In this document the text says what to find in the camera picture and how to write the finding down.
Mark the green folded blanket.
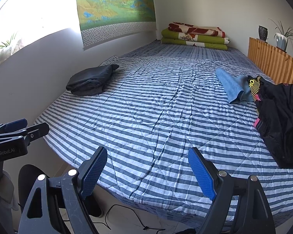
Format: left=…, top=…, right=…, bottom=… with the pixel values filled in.
left=161, top=28, right=230, bottom=51

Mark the light blue towel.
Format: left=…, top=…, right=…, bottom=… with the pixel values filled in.
left=215, top=68, right=255, bottom=105

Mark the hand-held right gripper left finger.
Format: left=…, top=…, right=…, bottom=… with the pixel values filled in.
left=18, top=146, right=108, bottom=234

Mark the black cable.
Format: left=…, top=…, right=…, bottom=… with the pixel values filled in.
left=105, top=203, right=166, bottom=231

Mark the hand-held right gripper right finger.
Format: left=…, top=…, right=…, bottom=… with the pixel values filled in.
left=188, top=147, right=276, bottom=234

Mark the black garment with yellow print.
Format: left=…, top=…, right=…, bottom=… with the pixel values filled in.
left=247, top=75, right=293, bottom=169

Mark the green window plant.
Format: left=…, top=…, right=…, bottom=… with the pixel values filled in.
left=0, top=32, right=22, bottom=71

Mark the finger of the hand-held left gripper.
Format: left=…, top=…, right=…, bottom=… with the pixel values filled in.
left=17, top=122, right=50, bottom=143
left=0, top=119, right=28, bottom=135

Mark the landscape wall poster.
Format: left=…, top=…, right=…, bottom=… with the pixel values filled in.
left=74, top=0, right=157, bottom=51

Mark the dark ceramic vase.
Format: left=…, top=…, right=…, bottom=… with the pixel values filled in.
left=258, top=25, right=269, bottom=42

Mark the red floral folded blanket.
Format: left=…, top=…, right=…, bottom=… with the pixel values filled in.
left=168, top=22, right=225, bottom=38

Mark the navy blue jacket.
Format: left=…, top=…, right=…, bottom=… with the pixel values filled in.
left=66, top=64, right=120, bottom=88

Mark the blue white striped quilt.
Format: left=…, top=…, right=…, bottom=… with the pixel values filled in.
left=34, top=40, right=293, bottom=232

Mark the wooden slatted bed rail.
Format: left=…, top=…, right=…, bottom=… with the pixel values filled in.
left=248, top=37, right=293, bottom=94

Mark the potted plant in white pot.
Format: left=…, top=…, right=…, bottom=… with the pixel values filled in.
left=269, top=18, right=293, bottom=53

